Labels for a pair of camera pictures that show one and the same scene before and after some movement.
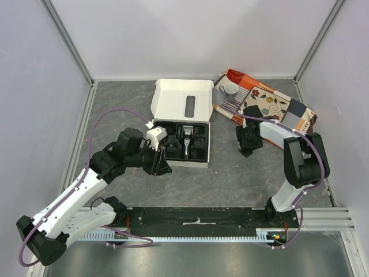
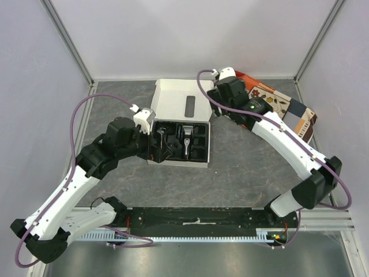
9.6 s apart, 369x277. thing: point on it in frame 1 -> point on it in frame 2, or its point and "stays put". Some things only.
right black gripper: (248, 141) -> (217, 100)
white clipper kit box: (183, 108) stays put
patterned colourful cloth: (297, 116) stays put
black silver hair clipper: (187, 141) stays put
